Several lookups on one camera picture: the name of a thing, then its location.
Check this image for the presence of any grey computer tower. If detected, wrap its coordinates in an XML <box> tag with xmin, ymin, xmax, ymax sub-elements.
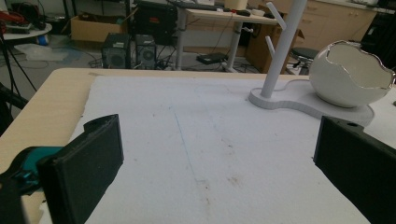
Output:
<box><xmin>134</xmin><ymin>34</ymin><xmax>158</xmax><ymax>69</ymax></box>

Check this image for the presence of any light wooden cabinet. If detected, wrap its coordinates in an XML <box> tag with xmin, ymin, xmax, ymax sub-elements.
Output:
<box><xmin>274</xmin><ymin>0</ymin><xmax>377</xmax><ymax>50</ymax></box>

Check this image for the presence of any white foam mat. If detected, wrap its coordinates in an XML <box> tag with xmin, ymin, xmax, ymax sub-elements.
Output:
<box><xmin>36</xmin><ymin>76</ymin><xmax>396</xmax><ymax>224</ymax></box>

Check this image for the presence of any white branched stand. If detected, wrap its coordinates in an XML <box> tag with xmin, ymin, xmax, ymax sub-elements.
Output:
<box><xmin>247</xmin><ymin>0</ymin><xmax>375</xmax><ymax>127</ymax></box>

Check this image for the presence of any clear plastic sheet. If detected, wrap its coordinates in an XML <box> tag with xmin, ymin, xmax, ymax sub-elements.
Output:
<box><xmin>13</xmin><ymin>43</ymin><xmax>70</xmax><ymax>62</ymax></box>

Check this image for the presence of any open cardboard box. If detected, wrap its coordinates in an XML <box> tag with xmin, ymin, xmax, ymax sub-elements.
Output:
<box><xmin>70</xmin><ymin>14</ymin><xmax>129</xmax><ymax>43</ymax></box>

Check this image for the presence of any black stand leg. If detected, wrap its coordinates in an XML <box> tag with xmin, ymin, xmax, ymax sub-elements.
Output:
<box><xmin>0</xmin><ymin>82</ymin><xmax>30</xmax><ymax>136</ymax></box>

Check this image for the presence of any black computer tower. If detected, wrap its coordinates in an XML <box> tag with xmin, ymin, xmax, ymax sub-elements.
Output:
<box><xmin>102</xmin><ymin>33</ymin><xmax>132</xmax><ymax>69</ymax></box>

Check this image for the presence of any tall brown cardboard box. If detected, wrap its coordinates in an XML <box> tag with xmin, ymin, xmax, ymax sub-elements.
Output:
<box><xmin>245</xmin><ymin>4</ymin><xmax>306</xmax><ymax>75</ymax></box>

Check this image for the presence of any wooden desk with white legs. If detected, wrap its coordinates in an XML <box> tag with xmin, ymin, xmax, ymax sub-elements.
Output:
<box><xmin>174</xmin><ymin>7</ymin><xmax>279</xmax><ymax>73</ymax></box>

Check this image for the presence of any black cabinet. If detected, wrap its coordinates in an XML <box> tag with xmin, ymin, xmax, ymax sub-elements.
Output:
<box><xmin>361</xmin><ymin>12</ymin><xmax>396</xmax><ymax>64</ymax></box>

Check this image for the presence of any black keyboard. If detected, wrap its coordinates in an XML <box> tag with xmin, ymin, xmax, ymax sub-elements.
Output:
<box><xmin>166</xmin><ymin>0</ymin><xmax>226</xmax><ymax>12</ymax></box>

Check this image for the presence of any flat black box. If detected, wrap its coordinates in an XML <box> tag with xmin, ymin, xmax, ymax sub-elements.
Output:
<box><xmin>196</xmin><ymin>51</ymin><xmax>229</xmax><ymax>65</ymax></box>

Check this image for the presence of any white eggshell-shaped bowl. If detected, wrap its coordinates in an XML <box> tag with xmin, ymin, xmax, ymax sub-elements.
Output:
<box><xmin>308</xmin><ymin>40</ymin><xmax>396</xmax><ymax>109</ymax></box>

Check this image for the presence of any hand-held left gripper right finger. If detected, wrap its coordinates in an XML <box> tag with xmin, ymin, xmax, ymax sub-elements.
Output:
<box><xmin>312</xmin><ymin>115</ymin><xmax>396</xmax><ymax>224</ymax></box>

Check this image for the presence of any blue tape roll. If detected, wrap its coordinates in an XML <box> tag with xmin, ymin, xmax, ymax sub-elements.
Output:
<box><xmin>35</xmin><ymin>34</ymin><xmax>50</xmax><ymax>47</ymax></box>

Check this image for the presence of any beige cylinder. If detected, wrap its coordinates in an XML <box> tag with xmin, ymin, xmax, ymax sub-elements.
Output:
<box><xmin>223</xmin><ymin>0</ymin><xmax>248</xmax><ymax>10</ymax></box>

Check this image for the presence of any round white table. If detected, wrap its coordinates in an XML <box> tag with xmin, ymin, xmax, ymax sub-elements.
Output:
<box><xmin>0</xmin><ymin>22</ymin><xmax>53</xmax><ymax>41</ymax></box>

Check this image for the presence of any black equipment case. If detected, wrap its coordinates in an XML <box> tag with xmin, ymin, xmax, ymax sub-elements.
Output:
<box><xmin>130</xmin><ymin>0</ymin><xmax>179</xmax><ymax>45</ymax></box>

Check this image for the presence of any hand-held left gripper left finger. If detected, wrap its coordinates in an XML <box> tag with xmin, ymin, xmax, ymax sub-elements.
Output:
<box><xmin>36</xmin><ymin>113</ymin><xmax>125</xmax><ymax>224</ymax></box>

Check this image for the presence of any black round stool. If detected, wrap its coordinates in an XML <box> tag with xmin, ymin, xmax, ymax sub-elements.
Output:
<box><xmin>289</xmin><ymin>46</ymin><xmax>320</xmax><ymax>76</ymax></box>

